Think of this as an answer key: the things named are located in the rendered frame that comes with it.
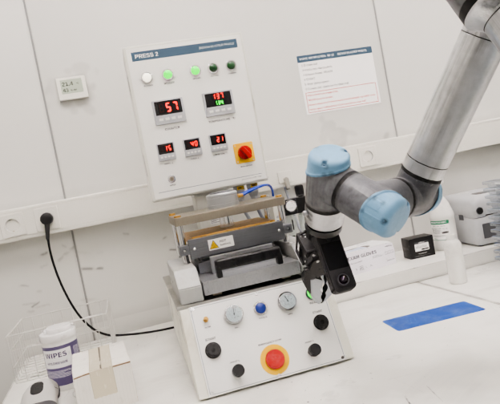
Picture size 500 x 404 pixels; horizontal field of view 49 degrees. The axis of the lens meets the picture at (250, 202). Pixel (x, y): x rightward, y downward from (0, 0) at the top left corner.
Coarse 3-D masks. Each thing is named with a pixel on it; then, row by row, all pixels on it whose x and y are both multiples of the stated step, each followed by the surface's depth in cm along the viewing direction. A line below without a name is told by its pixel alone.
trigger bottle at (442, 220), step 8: (440, 208) 185; (448, 208) 185; (432, 216) 187; (440, 216) 185; (448, 216) 184; (432, 224) 188; (440, 224) 185; (448, 224) 184; (440, 232) 185; (448, 232) 184; (456, 232) 186; (440, 240) 186; (440, 248) 186
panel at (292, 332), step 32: (288, 288) 120; (192, 320) 114; (224, 320) 115; (256, 320) 116; (288, 320) 117; (224, 352) 113; (256, 352) 113; (288, 352) 114; (224, 384) 110; (256, 384) 111
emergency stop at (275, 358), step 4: (268, 352) 113; (272, 352) 113; (276, 352) 113; (280, 352) 113; (268, 356) 112; (272, 356) 112; (276, 356) 113; (280, 356) 113; (268, 360) 112; (272, 360) 112; (276, 360) 112; (280, 360) 112; (268, 364) 112; (272, 364) 112; (276, 364) 112; (280, 364) 112; (272, 368) 112; (276, 368) 112
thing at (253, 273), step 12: (228, 252) 125; (240, 252) 125; (252, 264) 126; (264, 264) 124; (276, 264) 121; (288, 264) 121; (204, 276) 124; (228, 276) 118; (240, 276) 118; (252, 276) 119; (264, 276) 119; (276, 276) 120; (288, 276) 123; (204, 288) 117; (216, 288) 117; (228, 288) 118
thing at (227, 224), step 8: (232, 216) 137; (224, 224) 136; (232, 224) 136; (240, 224) 135; (248, 224) 131; (256, 224) 130; (184, 232) 143; (192, 232) 138; (200, 232) 134; (208, 232) 130; (216, 232) 128
